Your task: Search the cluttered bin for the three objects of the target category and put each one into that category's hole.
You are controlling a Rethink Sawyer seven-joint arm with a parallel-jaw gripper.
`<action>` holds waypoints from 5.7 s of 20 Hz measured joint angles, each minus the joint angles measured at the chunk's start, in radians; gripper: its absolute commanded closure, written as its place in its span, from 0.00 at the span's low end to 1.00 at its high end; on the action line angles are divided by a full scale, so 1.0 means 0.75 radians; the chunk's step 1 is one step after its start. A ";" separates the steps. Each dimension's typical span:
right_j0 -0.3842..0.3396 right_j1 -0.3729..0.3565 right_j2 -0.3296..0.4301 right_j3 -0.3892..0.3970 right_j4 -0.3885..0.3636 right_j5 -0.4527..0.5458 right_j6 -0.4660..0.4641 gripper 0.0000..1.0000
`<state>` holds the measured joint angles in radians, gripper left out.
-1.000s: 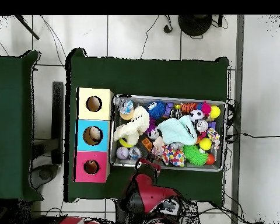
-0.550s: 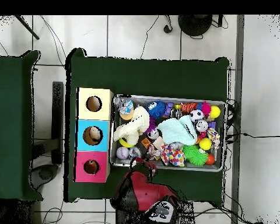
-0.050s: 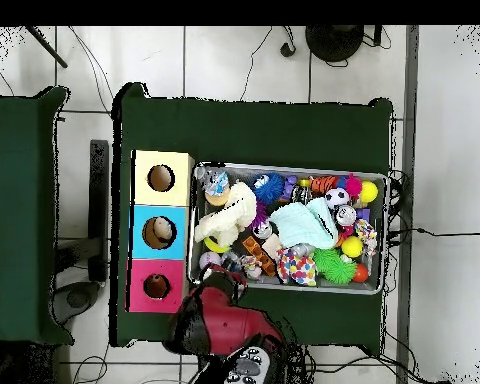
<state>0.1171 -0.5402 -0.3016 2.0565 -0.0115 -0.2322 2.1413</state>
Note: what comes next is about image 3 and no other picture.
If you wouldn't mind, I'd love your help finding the silver wire mesh bin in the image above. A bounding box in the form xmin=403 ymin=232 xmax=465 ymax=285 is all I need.
xmin=186 ymin=161 xmax=390 ymax=297

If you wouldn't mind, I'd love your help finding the wooden box with three holes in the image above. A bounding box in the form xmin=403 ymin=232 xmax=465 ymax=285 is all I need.
xmin=125 ymin=149 xmax=196 ymax=315

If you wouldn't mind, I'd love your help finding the black round stand base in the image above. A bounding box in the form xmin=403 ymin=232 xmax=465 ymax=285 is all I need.
xmin=304 ymin=25 xmax=365 ymax=64

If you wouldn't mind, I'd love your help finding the small soccer ball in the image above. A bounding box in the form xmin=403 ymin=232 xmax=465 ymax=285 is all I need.
xmin=324 ymin=187 xmax=351 ymax=211

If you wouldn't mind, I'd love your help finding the white cloth with colourful dots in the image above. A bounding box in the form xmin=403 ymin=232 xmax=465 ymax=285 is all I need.
xmin=275 ymin=247 xmax=318 ymax=288

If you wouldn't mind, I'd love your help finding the black cable with plug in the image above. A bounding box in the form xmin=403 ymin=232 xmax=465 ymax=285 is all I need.
xmin=387 ymin=226 xmax=480 ymax=238

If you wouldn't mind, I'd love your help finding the black upright stand bar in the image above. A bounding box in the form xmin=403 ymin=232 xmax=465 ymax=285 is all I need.
xmin=87 ymin=139 xmax=110 ymax=282

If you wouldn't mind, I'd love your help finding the crushed clear plastic bottle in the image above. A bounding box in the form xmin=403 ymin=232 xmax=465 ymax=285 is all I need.
xmin=195 ymin=166 xmax=230 ymax=197

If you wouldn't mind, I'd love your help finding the black slanted rod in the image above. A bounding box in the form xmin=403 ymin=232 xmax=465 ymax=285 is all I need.
xmin=25 ymin=25 xmax=69 ymax=69

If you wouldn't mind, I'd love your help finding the mint green waffle cloth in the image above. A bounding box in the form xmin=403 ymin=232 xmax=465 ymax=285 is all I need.
xmin=268 ymin=196 xmax=340 ymax=251

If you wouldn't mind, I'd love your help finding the cream waffle cloth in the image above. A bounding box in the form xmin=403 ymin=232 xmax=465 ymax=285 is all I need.
xmin=193 ymin=181 xmax=258 ymax=249

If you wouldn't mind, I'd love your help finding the yellow smooth ball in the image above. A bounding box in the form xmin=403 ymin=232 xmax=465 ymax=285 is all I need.
xmin=340 ymin=235 xmax=364 ymax=258
xmin=358 ymin=180 xmax=380 ymax=203

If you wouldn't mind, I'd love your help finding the grey round stand foot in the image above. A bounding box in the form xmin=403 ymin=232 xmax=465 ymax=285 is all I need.
xmin=53 ymin=281 xmax=102 ymax=325

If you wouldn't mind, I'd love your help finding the blue spiky rubber ball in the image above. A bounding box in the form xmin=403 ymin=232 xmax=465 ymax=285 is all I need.
xmin=252 ymin=172 xmax=285 ymax=203

